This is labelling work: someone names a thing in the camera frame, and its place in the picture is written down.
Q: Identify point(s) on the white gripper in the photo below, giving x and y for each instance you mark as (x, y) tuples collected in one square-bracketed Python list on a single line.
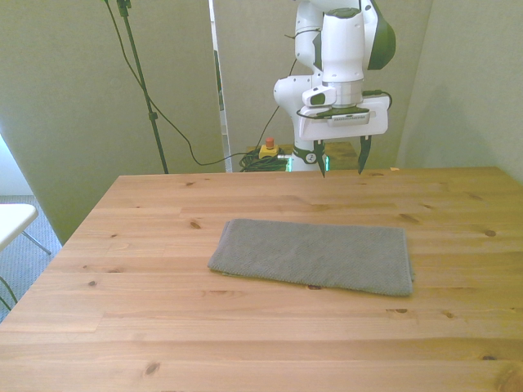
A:
[(345, 128)]

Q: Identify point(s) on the grey towel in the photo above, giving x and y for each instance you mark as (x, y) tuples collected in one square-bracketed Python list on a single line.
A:
[(314, 255)]

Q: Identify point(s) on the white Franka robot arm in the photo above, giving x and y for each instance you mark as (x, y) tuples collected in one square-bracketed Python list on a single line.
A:
[(342, 49)]

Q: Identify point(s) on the yellow emergency stop button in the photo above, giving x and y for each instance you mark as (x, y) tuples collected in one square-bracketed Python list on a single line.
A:
[(269, 150)]

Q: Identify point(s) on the white partition edge strip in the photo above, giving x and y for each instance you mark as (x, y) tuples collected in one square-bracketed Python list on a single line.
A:
[(220, 102)]

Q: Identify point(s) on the white side table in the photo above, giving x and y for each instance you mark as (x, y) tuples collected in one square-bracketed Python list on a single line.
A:
[(14, 222)]

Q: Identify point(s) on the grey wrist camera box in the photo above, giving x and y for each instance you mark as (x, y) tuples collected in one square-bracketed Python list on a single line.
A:
[(349, 119)]

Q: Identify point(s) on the black camera tripod stand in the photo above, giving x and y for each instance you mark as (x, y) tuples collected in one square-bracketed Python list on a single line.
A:
[(141, 81)]

